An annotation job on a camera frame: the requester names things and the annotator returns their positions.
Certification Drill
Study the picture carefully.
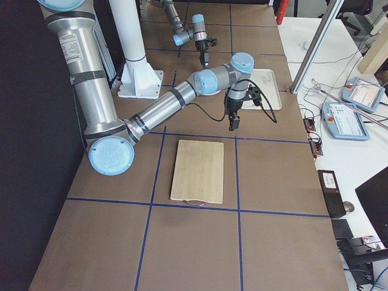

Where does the far teach pendant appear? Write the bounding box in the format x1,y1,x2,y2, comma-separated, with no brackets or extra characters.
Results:
342,77,385,113

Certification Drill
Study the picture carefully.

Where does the far orange black connector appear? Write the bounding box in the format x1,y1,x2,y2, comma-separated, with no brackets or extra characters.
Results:
303,118,316,133

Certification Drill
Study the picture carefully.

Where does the near teach pendant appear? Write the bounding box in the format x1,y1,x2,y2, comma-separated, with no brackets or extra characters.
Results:
322,102,370,141

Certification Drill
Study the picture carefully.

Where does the orange black connector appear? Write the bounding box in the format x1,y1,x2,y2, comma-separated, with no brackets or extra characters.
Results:
309,137,323,158
303,118,316,133

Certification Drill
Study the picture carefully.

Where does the white pedestal column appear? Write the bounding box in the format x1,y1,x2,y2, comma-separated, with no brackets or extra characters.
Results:
109,0,164,99

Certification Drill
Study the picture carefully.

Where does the thin metal rod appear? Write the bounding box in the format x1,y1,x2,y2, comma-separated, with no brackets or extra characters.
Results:
312,79,388,130

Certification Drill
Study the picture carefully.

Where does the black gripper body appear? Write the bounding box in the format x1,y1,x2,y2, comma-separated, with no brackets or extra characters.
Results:
195,39,209,53
226,97,243,121

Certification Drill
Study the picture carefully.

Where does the cream bear tray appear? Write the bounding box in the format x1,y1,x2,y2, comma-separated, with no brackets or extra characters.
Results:
250,69,282,110

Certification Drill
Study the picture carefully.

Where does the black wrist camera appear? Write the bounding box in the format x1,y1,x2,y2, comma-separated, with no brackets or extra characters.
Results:
207,38,218,47

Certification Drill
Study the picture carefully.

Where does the teach pendant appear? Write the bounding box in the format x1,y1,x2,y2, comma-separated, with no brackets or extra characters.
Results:
342,77,385,113
322,102,370,141

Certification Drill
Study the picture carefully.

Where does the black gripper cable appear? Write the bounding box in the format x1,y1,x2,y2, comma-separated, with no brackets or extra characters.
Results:
190,79,278,124

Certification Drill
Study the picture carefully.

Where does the black monitor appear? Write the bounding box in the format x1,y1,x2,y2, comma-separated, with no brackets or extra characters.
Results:
355,175,387,246

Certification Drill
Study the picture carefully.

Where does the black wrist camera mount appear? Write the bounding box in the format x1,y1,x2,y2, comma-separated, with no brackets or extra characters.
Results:
246,85,263,107

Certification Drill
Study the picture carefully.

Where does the black office chair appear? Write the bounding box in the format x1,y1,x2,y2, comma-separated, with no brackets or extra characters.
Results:
336,0,374,36

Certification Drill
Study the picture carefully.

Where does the black box with label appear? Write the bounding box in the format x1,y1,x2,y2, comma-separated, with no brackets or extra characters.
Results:
317,170,346,218

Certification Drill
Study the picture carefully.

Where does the near orange black connector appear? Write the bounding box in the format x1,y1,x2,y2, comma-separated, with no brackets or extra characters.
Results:
309,137,323,158

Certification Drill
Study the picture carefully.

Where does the wooden cutting board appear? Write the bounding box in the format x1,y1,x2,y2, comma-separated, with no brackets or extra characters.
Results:
170,139,224,205

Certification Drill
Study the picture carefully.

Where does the white round plate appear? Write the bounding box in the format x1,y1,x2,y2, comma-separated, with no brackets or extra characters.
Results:
202,90,222,96

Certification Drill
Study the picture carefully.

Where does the aluminium frame post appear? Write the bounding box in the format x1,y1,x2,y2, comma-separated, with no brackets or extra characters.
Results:
290,0,344,95

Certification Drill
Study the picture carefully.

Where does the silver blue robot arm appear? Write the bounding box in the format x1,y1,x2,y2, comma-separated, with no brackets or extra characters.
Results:
39,1,255,176
160,0,218,69

